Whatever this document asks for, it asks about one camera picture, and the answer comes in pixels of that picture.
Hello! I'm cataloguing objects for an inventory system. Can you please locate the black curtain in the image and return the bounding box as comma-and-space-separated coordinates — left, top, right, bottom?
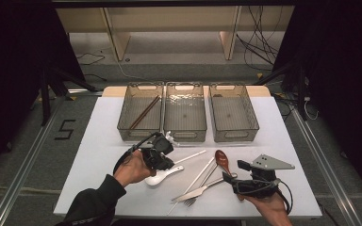
0, 0, 87, 182
272, 0, 362, 201

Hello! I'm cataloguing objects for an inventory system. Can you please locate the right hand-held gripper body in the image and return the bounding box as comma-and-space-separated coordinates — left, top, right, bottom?
230, 153, 296, 200

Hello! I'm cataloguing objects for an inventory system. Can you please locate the metal table knife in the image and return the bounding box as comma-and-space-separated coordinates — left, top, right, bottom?
172, 173, 239, 203

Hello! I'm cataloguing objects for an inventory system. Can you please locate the aluminium floor rail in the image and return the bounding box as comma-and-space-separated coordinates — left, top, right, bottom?
290, 105, 362, 226
0, 95, 68, 226

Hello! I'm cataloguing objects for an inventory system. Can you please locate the person's left hand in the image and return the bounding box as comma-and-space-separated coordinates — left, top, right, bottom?
113, 150, 156, 188

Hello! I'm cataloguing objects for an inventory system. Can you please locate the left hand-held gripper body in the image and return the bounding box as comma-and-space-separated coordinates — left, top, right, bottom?
132, 131, 179, 162

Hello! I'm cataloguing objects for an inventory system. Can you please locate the grey transparent plastic bin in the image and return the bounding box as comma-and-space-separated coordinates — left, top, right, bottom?
163, 81, 208, 143
208, 82, 260, 143
116, 82, 165, 142

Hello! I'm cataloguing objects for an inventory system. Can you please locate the white table cover sheet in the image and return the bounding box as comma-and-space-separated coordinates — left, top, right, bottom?
53, 95, 323, 219

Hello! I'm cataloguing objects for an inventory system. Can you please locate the metal fork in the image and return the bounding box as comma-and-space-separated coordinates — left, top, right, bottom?
183, 163, 219, 208

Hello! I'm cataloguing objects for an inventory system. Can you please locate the black metal stand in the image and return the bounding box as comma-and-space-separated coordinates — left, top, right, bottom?
39, 67, 98, 126
254, 59, 309, 121

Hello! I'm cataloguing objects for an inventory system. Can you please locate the person's right hand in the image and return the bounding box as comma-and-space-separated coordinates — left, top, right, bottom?
243, 188, 291, 226

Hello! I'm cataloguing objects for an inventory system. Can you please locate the white chopstick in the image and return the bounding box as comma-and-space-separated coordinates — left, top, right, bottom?
166, 156, 217, 217

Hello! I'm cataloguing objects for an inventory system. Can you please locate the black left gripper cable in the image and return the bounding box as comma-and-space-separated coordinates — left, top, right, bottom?
112, 133, 155, 174

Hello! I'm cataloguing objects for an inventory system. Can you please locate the beige wooden desk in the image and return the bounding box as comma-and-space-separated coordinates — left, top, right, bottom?
55, 5, 296, 62

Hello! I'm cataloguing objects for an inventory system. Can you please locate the brown wooden spoon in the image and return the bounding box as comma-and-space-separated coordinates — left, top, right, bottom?
214, 149, 245, 202

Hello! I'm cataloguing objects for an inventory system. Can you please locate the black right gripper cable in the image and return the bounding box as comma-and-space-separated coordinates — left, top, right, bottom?
275, 180, 294, 217

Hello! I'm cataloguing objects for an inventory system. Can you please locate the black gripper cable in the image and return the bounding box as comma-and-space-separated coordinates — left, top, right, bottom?
112, 133, 155, 174
275, 180, 294, 217

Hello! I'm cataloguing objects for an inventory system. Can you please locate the white ceramic spoon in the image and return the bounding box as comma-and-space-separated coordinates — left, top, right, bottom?
144, 165, 185, 187

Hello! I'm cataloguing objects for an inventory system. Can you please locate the thin black floor cable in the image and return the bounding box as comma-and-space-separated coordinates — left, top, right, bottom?
74, 51, 108, 83

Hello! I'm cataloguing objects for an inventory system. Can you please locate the white floor cable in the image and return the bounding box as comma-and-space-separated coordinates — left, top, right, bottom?
102, 46, 147, 82

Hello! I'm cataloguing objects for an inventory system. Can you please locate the bundle of black floor cables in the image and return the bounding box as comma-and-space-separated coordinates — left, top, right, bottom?
236, 5, 285, 72

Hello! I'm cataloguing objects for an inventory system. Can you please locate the brown wooden chopstick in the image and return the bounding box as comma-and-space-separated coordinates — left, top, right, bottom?
129, 95, 160, 130
131, 95, 162, 131

